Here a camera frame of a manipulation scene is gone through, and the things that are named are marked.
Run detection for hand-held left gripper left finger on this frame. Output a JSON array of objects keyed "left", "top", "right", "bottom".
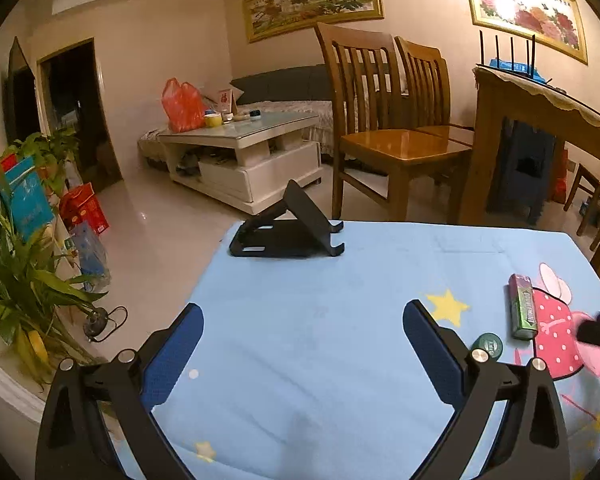
[{"left": 35, "top": 302, "right": 204, "bottom": 480}]

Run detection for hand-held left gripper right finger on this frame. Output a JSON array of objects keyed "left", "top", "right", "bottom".
[{"left": 402, "top": 300, "right": 571, "bottom": 480}]

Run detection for small round bottle cap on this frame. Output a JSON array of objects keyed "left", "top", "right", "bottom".
[{"left": 470, "top": 334, "right": 504, "bottom": 362}]

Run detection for green chewing gum pack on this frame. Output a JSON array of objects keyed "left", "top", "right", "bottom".
[{"left": 504, "top": 273, "right": 539, "bottom": 339}]

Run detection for blue cartoon printed tablecloth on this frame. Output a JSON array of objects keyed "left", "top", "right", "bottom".
[{"left": 150, "top": 219, "right": 600, "bottom": 480}]

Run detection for blue gift bag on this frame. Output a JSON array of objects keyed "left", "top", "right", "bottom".
[{"left": 70, "top": 222, "right": 110, "bottom": 291}]

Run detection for wooden dining chair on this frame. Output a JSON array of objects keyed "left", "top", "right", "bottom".
[
  {"left": 564, "top": 162, "right": 600, "bottom": 251},
  {"left": 395, "top": 36, "right": 476, "bottom": 141},
  {"left": 314, "top": 22, "right": 473, "bottom": 223}
]

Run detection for red bag under table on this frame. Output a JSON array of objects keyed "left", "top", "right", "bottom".
[{"left": 552, "top": 150, "right": 571, "bottom": 205}]

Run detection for long leaf potted plant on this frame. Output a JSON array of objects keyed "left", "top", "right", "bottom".
[{"left": 0, "top": 200, "right": 111, "bottom": 391}]

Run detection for red gift box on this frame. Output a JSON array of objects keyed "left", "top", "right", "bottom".
[{"left": 59, "top": 183, "right": 110, "bottom": 236}]

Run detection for blue plastic stool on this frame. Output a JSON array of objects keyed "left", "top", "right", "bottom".
[{"left": 486, "top": 119, "right": 557, "bottom": 226}]

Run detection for black phone stand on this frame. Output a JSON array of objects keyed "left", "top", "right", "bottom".
[{"left": 229, "top": 179, "right": 346, "bottom": 260}]

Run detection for wooden dining table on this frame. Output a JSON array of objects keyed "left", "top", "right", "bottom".
[{"left": 457, "top": 66, "right": 600, "bottom": 281}]

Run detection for white coffee table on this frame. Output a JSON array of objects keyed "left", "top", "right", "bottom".
[{"left": 157, "top": 111, "right": 323, "bottom": 216}]

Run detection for blue gift box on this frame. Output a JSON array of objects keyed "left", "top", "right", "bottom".
[{"left": 0, "top": 156, "right": 55, "bottom": 243}]

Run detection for lace table cover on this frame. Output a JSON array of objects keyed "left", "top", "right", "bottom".
[{"left": 472, "top": 66, "right": 600, "bottom": 142}]

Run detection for broad leaf potted plant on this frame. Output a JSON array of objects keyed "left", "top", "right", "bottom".
[{"left": 0, "top": 127, "right": 81, "bottom": 196}]

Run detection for orange plastic bag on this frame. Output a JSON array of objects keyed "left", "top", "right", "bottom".
[{"left": 161, "top": 78, "right": 207, "bottom": 133}]

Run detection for small red box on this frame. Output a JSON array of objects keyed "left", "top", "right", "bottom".
[{"left": 0, "top": 152, "right": 18, "bottom": 186}]

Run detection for red and white box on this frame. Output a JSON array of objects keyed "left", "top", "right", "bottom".
[{"left": 212, "top": 87, "right": 238, "bottom": 116}]

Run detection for black router with antennas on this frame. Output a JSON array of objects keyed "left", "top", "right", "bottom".
[{"left": 475, "top": 30, "right": 548, "bottom": 83}]

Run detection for blue plastic bag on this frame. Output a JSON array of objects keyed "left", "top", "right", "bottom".
[{"left": 489, "top": 58, "right": 536, "bottom": 73}]

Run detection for sofa with dark cushion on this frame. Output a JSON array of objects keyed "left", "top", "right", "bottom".
[{"left": 139, "top": 65, "right": 411, "bottom": 161}]

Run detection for black television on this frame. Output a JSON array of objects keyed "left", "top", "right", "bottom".
[{"left": 4, "top": 36, "right": 42, "bottom": 151}]

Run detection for framed flower painting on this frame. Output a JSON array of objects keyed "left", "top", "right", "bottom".
[{"left": 461, "top": 0, "right": 589, "bottom": 65}]

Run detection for framed horse painting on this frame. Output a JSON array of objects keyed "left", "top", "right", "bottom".
[{"left": 242, "top": 0, "right": 385, "bottom": 44}]

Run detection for black cable on floor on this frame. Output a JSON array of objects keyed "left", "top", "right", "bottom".
[{"left": 82, "top": 306, "right": 128, "bottom": 343}]

